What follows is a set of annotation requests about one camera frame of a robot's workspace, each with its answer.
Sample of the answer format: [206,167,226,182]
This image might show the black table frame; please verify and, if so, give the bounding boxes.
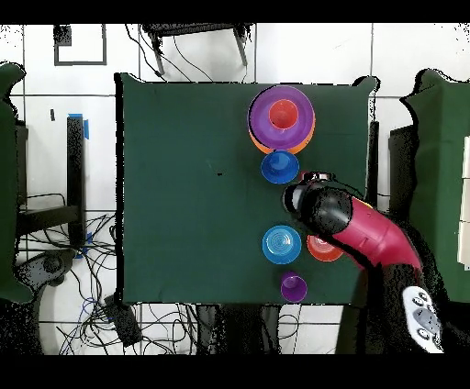
[367,120,380,206]
[16,116,86,248]

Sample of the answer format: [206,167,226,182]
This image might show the dark green tablecloth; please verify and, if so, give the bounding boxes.
[114,72,379,307]

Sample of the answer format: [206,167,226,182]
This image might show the black power strip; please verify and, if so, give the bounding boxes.
[104,295,143,348]

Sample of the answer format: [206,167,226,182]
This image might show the blue tape strip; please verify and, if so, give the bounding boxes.
[68,112,90,141]

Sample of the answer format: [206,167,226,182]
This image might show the dark blue plastic bowl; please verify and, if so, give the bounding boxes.
[260,149,300,185]

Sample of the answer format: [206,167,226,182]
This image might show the tangle of floor cables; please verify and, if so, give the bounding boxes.
[16,192,199,355]

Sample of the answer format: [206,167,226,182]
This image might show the green cloth side table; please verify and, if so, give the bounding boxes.
[0,61,36,304]
[401,69,470,304]

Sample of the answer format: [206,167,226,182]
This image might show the purple plastic bowl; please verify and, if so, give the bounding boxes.
[248,84,317,151]

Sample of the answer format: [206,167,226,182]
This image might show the black metal stool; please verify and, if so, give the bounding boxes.
[140,23,254,78]

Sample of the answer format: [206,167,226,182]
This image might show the black square floor frame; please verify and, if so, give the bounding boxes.
[53,24,108,67]

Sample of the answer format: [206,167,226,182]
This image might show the large yellow plastic bowl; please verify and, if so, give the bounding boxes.
[248,124,317,156]

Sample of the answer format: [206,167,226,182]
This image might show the red plastic cup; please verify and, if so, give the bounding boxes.
[268,98,299,130]

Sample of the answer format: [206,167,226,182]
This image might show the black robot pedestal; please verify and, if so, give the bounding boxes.
[196,304,282,355]

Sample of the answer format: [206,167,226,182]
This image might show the purple plastic cup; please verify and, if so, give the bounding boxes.
[280,271,308,305]

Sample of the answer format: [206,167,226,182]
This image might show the white boxes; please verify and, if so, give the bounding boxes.
[456,135,470,271]

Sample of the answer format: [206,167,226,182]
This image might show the black chair base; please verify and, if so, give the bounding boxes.
[14,249,78,291]

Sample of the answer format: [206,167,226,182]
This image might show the light blue plastic bowl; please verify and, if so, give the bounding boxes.
[261,224,303,266]

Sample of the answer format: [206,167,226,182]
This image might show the orange-red plastic bowl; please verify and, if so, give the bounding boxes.
[306,234,346,263]

